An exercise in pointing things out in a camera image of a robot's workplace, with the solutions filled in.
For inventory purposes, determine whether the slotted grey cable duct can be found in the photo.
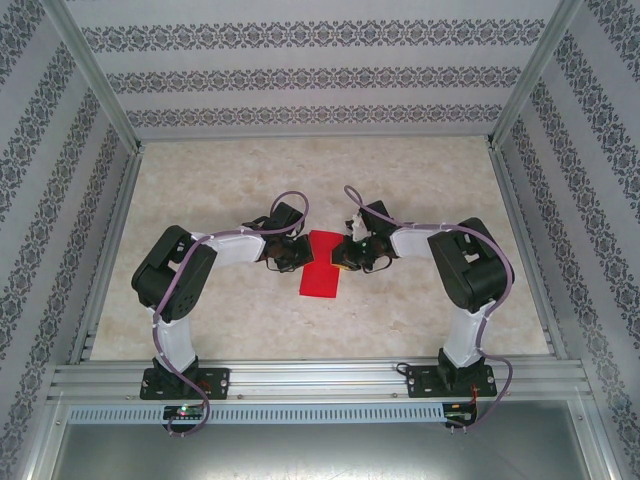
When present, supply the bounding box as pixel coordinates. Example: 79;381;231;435
66;403;447;425

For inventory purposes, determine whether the grey metal sheet panel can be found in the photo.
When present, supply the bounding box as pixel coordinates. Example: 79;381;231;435
49;422;596;480

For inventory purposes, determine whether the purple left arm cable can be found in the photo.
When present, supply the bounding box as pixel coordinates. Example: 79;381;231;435
151;191;314;440

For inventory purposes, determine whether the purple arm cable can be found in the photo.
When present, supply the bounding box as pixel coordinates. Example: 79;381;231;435
151;191;314;440
343;185;516;431

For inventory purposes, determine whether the red paper sheet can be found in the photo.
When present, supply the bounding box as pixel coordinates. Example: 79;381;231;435
298;229;346;300

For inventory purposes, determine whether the short aluminium frame bar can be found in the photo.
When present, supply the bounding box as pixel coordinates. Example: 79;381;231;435
582;397;624;480
22;394;69;480

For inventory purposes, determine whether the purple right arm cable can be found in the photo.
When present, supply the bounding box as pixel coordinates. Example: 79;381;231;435
343;185;516;431

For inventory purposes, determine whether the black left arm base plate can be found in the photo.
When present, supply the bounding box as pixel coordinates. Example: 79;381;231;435
139;367;231;402

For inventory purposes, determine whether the aluminium frame post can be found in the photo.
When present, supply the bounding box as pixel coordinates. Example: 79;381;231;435
487;0;599;151
42;0;145;154

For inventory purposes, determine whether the aluminium base rail beam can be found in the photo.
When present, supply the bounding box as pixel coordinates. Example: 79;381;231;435
48;355;590;402

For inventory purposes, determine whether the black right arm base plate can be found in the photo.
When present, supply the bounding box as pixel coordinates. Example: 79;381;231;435
405;364;497;400

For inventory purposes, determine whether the aluminium table side rail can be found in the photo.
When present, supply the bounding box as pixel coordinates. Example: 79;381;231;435
487;144;570;361
68;147;146;365

